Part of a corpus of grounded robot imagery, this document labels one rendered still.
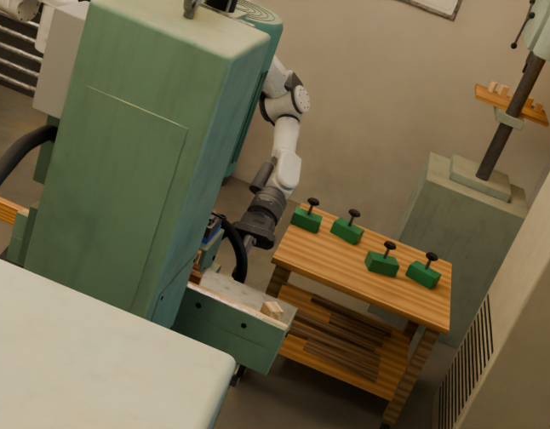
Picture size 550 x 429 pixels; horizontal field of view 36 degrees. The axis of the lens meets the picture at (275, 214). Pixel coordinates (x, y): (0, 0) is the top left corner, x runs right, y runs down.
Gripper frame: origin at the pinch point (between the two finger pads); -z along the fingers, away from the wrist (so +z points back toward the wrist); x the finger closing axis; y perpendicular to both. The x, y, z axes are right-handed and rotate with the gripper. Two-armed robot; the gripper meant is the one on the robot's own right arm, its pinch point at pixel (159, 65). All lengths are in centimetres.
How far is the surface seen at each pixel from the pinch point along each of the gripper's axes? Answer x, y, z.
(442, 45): 232, -173, -51
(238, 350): 19, 43, -37
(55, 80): -38.4, 25.6, 0.1
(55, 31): -42.9, 20.3, 1.9
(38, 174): -16.2, 34.4, 4.0
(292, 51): 250, -147, 21
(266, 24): -22.4, -5.0, -20.6
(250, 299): 29, 30, -34
